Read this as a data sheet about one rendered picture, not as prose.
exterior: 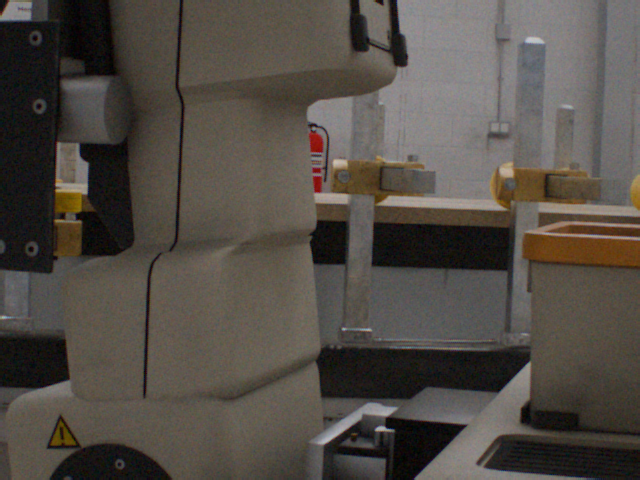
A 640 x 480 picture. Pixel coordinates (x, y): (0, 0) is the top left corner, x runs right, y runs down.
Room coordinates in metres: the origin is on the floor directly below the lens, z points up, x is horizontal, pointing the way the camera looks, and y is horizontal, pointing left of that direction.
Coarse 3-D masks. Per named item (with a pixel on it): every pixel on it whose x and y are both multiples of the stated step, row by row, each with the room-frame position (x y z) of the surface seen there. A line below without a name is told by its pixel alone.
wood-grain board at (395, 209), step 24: (336, 216) 2.15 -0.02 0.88; (384, 216) 2.16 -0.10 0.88; (408, 216) 2.16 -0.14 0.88; (432, 216) 2.17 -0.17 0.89; (456, 216) 2.17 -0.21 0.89; (480, 216) 2.18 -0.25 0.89; (504, 216) 2.18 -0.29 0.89; (552, 216) 2.19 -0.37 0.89; (576, 216) 2.19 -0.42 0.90; (600, 216) 2.20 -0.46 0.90; (624, 216) 2.20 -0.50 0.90
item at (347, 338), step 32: (32, 320) 1.93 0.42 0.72; (0, 352) 1.89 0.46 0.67; (32, 352) 1.89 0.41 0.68; (320, 352) 1.94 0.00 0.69; (352, 352) 1.94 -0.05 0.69; (384, 352) 1.95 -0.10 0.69; (416, 352) 1.95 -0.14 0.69; (448, 352) 1.96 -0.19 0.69; (480, 352) 1.96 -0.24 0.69; (512, 352) 1.97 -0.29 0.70; (0, 384) 1.89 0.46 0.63; (32, 384) 1.89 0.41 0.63; (320, 384) 1.94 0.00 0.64; (352, 384) 1.94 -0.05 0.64; (384, 384) 1.95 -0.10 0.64; (416, 384) 1.95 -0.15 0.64; (448, 384) 1.96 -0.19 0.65; (480, 384) 1.96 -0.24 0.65
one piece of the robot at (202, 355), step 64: (128, 0) 0.87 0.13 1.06; (192, 0) 0.86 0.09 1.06; (256, 0) 0.85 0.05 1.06; (320, 0) 0.84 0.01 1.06; (384, 0) 0.95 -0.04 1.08; (128, 64) 0.87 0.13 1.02; (192, 64) 0.86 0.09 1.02; (256, 64) 0.85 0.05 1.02; (320, 64) 0.84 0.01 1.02; (384, 64) 0.93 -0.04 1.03; (192, 128) 0.87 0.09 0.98; (256, 128) 0.87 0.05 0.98; (192, 192) 0.87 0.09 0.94; (256, 192) 0.87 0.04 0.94; (128, 256) 0.85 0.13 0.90; (192, 256) 0.83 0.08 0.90; (256, 256) 0.89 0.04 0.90; (64, 320) 0.86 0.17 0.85; (128, 320) 0.84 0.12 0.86; (192, 320) 0.82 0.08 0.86; (256, 320) 0.88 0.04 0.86; (64, 384) 0.90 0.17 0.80; (128, 384) 0.84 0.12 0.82; (192, 384) 0.82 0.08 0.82; (256, 384) 0.87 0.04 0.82; (64, 448) 0.85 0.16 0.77; (128, 448) 0.83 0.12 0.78; (192, 448) 0.82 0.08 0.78; (256, 448) 0.87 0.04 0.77
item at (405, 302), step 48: (96, 240) 2.14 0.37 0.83; (336, 240) 2.19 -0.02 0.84; (384, 240) 2.19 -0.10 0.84; (432, 240) 2.20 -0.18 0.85; (480, 240) 2.21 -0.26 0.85; (0, 288) 2.12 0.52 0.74; (48, 288) 2.13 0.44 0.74; (336, 288) 2.18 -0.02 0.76; (384, 288) 2.19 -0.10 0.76; (432, 288) 2.20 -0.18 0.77; (480, 288) 2.21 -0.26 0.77; (336, 336) 2.18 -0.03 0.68; (384, 336) 2.19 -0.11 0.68; (432, 336) 2.20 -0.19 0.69; (480, 336) 2.21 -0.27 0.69
